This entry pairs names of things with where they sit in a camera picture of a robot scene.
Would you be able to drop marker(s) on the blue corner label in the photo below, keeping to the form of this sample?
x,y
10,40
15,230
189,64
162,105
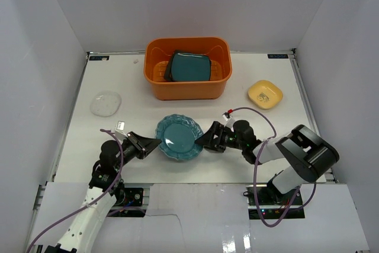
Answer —
x,y
277,56
98,58

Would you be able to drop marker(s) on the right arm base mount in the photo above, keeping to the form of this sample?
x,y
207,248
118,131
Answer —
x,y
272,206

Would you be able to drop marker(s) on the small yellow square dish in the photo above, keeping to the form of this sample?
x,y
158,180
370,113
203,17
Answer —
x,y
265,95

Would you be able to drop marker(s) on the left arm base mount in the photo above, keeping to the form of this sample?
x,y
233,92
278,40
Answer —
x,y
131,203

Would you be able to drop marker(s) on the teal square plate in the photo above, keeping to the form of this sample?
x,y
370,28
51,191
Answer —
x,y
189,67

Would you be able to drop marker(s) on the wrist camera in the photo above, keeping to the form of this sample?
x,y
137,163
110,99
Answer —
x,y
120,130
229,119

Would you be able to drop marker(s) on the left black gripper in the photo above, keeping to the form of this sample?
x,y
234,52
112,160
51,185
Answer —
x,y
136,146

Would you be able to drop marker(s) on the black amber square plate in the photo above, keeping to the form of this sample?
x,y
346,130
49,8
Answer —
x,y
168,70

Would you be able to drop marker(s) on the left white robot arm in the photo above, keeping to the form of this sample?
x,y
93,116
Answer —
x,y
88,219

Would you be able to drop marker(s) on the left blue corner label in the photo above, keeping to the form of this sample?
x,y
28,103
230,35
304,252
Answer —
x,y
98,58

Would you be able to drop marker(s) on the orange plastic bin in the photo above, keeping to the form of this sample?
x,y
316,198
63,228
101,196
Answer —
x,y
158,53

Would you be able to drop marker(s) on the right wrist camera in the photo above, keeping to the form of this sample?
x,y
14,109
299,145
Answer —
x,y
229,119

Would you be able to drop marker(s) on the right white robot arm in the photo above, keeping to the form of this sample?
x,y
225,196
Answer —
x,y
309,156

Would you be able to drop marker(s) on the right blue corner label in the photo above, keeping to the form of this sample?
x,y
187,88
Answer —
x,y
277,56

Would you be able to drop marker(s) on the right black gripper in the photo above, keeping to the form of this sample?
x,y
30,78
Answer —
x,y
207,139

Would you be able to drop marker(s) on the teal scalloped round plate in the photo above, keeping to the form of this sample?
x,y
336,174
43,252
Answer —
x,y
178,134

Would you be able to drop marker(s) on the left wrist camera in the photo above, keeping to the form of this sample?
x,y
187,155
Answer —
x,y
120,130

